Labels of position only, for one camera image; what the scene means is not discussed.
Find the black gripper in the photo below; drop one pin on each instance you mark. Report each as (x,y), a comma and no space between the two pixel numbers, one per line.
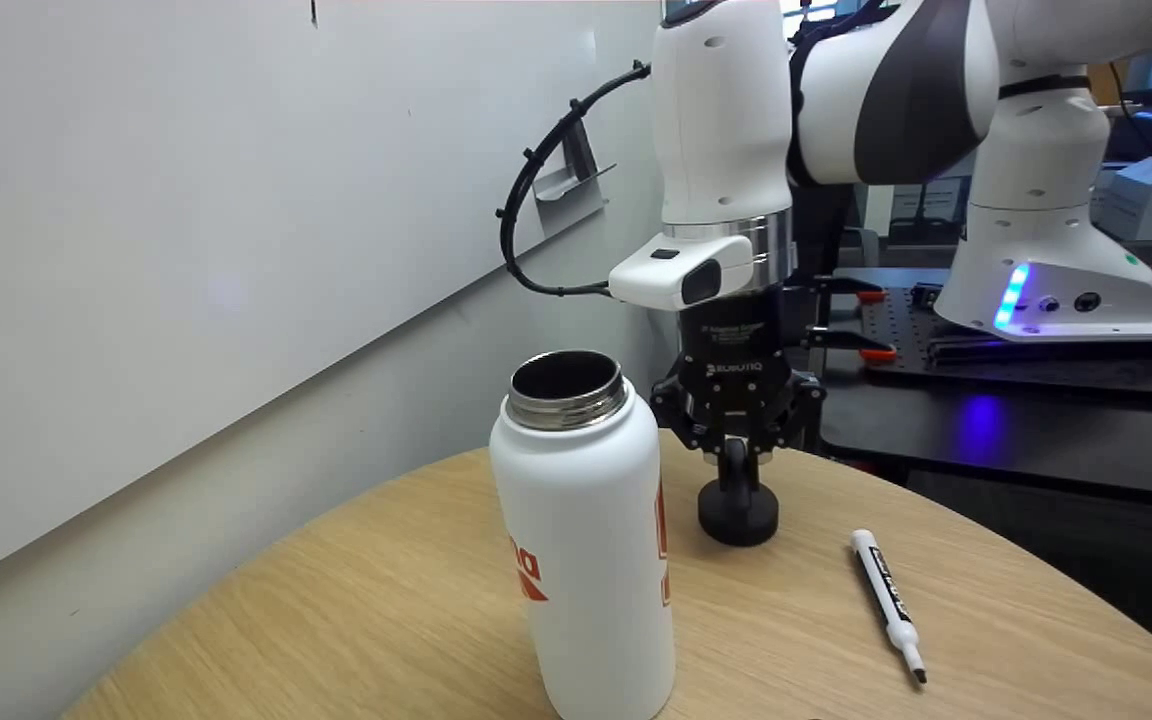
(739,388)

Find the black bottle cap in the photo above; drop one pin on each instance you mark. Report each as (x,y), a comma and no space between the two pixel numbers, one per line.
(733,506)

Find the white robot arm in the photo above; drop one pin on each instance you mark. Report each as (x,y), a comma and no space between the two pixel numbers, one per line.
(759,108)

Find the white metal water bottle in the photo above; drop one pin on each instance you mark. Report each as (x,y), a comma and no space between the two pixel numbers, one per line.
(579,479)

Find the white black marker pen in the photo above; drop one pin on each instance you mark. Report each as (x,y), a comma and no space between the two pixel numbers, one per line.
(897,626)

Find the whiteboard with metal tray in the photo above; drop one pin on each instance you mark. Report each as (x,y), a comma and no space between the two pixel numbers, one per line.
(211,200)

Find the orange handled clamp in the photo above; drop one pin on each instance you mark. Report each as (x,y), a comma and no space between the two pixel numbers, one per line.
(821,334)

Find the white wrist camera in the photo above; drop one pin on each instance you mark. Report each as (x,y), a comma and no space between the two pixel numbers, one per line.
(672,274)

